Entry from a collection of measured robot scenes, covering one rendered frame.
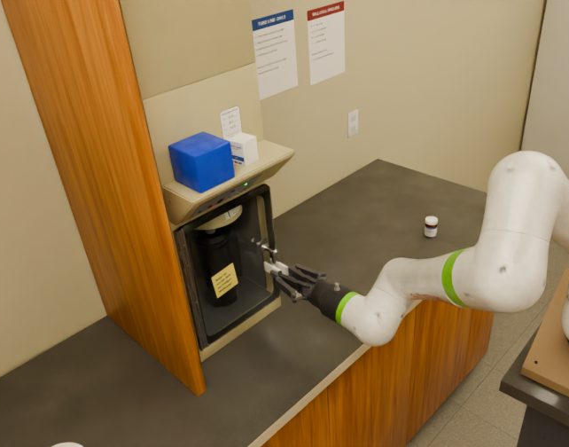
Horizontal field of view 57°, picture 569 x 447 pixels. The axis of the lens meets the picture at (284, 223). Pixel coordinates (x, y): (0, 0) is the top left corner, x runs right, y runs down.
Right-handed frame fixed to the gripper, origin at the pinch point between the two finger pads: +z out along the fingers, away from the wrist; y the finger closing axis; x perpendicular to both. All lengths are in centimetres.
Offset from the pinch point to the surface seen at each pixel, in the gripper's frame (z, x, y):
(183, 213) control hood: -1.9, -32.0, 26.7
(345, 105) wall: 49, -11, -90
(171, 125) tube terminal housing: 6, -49, 21
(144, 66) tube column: 6, -63, 25
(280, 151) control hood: -3.4, -36.6, -2.4
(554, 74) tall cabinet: 33, 24, -284
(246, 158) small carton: -2.9, -38.5, 8.0
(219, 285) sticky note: 4.3, -2.3, 17.0
